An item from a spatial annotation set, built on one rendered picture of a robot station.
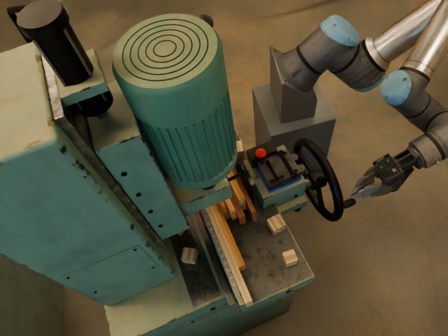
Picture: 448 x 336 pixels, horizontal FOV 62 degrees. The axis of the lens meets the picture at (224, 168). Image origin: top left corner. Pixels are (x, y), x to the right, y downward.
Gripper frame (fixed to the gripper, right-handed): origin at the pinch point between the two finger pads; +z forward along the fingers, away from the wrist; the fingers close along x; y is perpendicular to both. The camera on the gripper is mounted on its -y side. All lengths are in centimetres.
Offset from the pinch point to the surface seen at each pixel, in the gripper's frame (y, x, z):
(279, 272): 16.4, 13.3, 28.0
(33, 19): 92, -10, 25
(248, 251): 18.1, 4.7, 32.9
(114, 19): -62, -247, 77
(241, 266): 23.1, 8.9, 34.8
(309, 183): 1.7, -9.8, 9.8
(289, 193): 14.6, -5.0, 15.7
